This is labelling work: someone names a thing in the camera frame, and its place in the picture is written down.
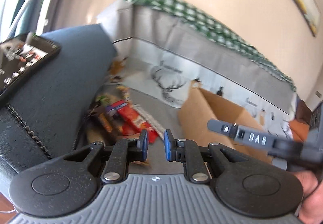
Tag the purple chocolate bar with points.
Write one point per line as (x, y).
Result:
(115, 109)

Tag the person's right hand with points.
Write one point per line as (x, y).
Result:
(311, 211)

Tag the green nut snack bag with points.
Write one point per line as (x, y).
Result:
(105, 99)

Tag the orange cushion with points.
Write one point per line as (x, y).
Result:
(299, 130)

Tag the yellow red snack stick packet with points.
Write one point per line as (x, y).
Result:
(124, 91)

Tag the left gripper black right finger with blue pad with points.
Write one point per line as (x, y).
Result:
(200, 163)

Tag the brown blanket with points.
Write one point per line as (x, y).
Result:
(303, 112)

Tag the dark brown chocolate bar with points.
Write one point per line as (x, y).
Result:
(105, 122)

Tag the brown cardboard box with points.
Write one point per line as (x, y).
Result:
(202, 106)

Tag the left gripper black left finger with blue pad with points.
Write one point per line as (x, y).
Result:
(110, 164)

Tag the silver white snack bar wrapper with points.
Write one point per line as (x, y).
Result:
(152, 121)

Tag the black smartphone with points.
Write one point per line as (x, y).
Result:
(21, 56)

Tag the green checkered cloth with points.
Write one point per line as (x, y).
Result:
(216, 32)

